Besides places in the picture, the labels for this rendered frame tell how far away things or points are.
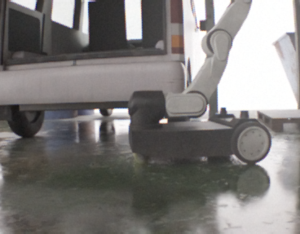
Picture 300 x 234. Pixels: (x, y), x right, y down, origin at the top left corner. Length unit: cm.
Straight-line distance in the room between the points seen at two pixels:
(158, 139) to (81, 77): 85
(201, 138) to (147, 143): 26
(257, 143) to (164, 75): 81
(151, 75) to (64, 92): 58
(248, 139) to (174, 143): 35
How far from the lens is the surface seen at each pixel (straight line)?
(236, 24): 198
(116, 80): 232
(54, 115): 517
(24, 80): 257
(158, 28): 432
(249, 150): 175
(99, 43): 447
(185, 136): 171
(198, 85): 189
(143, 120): 182
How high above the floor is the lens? 36
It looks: 4 degrees down
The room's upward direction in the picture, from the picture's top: 2 degrees counter-clockwise
